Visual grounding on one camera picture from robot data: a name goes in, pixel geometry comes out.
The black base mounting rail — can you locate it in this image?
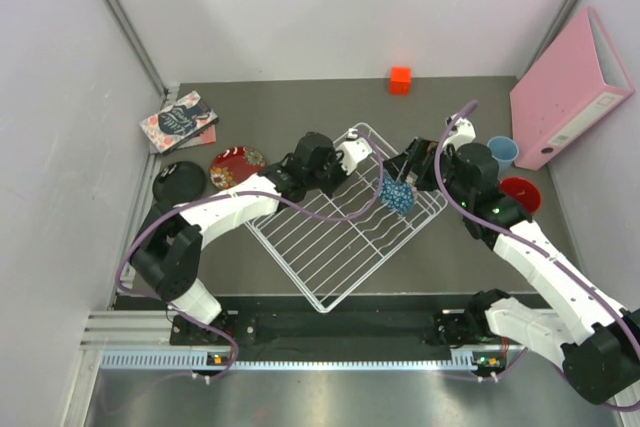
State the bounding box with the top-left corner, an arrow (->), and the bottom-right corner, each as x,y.
169,294 -> 499,362

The blue white patterned bowl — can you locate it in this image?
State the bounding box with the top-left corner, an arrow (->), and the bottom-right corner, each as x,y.
379,172 -> 415,216

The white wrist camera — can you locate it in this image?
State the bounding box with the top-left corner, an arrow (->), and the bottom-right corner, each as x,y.
443,117 -> 476,150
336,128 -> 373,176

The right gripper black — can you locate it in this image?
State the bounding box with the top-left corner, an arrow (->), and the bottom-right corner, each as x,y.
381,137 -> 472,208

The pink book underneath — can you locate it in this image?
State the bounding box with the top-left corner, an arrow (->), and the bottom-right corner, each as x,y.
179,125 -> 216,149

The red floral plate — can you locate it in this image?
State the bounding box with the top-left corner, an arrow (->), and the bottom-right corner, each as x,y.
209,146 -> 267,190

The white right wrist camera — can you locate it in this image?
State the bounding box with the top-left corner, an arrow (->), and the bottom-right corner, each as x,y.
443,117 -> 476,150

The aluminium frame post left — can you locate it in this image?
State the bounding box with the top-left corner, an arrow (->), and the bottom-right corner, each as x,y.
102,0 -> 169,98

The light blue cup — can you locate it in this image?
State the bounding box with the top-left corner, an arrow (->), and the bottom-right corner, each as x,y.
487,136 -> 519,174

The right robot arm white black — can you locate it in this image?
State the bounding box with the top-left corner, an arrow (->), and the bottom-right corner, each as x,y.
384,138 -> 639,405

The Little Women book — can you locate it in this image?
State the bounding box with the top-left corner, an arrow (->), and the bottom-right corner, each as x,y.
139,91 -> 219,155

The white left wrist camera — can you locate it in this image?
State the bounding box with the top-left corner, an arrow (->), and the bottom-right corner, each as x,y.
336,128 -> 373,176

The pink ring binder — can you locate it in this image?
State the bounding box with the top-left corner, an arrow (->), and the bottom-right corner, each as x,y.
510,7 -> 635,170

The black plate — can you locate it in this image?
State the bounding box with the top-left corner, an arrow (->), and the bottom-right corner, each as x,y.
152,161 -> 207,205

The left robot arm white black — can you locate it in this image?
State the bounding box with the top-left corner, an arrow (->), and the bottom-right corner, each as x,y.
128,132 -> 368,344

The white wire dish rack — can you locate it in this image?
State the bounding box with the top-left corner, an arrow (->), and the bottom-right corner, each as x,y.
247,123 -> 447,314

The orange cube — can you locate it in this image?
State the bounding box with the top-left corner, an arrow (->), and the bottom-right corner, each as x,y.
389,66 -> 412,96

